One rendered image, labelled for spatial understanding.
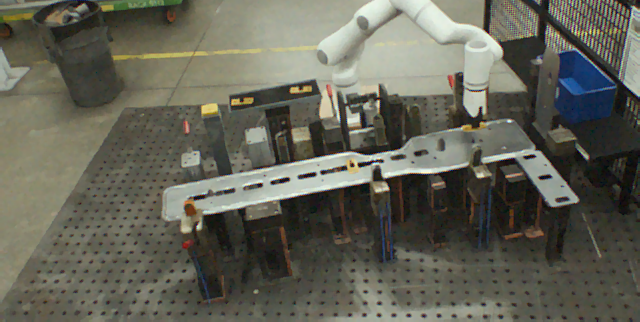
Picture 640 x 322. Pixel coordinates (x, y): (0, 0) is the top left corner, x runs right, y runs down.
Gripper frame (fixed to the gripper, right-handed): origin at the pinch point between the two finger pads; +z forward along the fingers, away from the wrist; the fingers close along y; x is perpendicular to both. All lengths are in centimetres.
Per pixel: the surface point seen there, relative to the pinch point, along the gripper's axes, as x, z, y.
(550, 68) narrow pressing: 26.4, -17.4, 1.4
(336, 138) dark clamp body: -49, 7, -16
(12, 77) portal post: -279, 107, -331
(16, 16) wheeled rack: -283, 84, -410
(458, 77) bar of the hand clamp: -1.3, -11.3, -13.8
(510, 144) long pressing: 12.0, 9.5, 5.6
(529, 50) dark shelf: 46, 6, -52
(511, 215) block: 6.3, 28.7, 22.4
